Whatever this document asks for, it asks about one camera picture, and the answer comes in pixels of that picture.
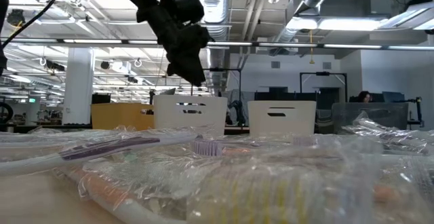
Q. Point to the black aluminium table frame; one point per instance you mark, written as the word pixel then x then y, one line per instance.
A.
pixel 51 127

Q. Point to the yellow plastic bin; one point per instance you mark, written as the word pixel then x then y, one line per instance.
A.
pixel 118 115

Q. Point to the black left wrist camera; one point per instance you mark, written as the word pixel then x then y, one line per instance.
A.
pixel 188 8

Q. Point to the green exit sign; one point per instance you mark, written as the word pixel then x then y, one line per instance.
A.
pixel 32 100

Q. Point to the black ceiling speaker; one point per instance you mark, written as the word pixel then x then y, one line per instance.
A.
pixel 105 65

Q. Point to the white plastic bin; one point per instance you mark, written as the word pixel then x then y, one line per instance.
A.
pixel 257 122
pixel 169 122

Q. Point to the rectangular ceiling light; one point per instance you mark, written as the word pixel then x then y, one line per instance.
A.
pixel 339 23

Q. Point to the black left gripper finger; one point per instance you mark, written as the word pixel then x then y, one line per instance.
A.
pixel 196 71
pixel 178 68

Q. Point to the black ceiling device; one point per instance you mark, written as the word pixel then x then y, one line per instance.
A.
pixel 16 17

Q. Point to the long overhead beam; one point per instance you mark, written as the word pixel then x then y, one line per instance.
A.
pixel 271 44

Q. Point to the person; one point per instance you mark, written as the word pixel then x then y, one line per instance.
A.
pixel 364 96

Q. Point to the white pillar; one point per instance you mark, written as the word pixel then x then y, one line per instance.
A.
pixel 78 88

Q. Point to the grey translucent plastic bin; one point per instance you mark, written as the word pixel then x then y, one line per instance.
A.
pixel 390 115

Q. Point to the grey wall vent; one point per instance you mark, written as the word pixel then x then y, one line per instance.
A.
pixel 275 64
pixel 327 65

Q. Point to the black workstation frame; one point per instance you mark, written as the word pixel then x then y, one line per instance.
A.
pixel 322 73

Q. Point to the black monitor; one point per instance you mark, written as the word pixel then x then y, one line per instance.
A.
pixel 393 96
pixel 101 98

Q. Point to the green toothbrush in wrapper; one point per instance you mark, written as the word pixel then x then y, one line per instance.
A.
pixel 129 157

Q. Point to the yellow toothbrush in wrapper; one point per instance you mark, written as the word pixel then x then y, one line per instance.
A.
pixel 264 200

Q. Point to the toothbrush with purple bristles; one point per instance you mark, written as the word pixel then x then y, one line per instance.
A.
pixel 207 148
pixel 305 141

